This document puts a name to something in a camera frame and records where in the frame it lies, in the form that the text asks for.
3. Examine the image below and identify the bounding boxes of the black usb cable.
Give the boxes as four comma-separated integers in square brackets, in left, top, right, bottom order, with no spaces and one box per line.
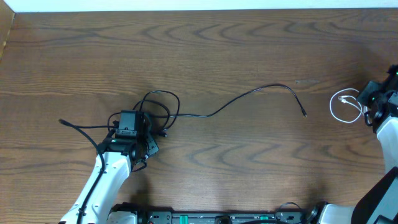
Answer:
[107,83,308,138]

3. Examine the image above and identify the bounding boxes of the cardboard panel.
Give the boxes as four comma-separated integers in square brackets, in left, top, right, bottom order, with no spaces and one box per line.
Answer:
[0,0,15,58]

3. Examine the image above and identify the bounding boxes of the white usb cable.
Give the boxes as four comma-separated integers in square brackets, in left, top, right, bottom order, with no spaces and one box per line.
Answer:
[329,88,364,124]

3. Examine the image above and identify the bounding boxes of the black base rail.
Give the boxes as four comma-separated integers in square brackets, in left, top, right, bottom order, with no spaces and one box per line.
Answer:
[106,202,320,224]

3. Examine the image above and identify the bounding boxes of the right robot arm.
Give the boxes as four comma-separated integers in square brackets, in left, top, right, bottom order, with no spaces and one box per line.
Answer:
[306,65,397,224]

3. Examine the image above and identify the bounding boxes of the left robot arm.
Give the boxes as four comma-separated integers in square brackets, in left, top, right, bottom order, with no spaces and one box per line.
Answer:
[59,110,159,224]

